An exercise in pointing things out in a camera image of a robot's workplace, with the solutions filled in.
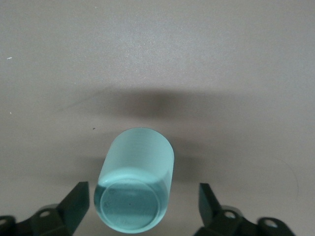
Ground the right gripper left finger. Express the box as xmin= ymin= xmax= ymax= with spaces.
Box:
xmin=27 ymin=181 xmax=90 ymax=236

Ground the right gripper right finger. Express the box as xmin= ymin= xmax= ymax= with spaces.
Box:
xmin=196 ymin=182 xmax=259 ymax=236

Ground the mint green plastic cup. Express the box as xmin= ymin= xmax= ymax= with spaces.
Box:
xmin=94 ymin=127 xmax=175 ymax=235

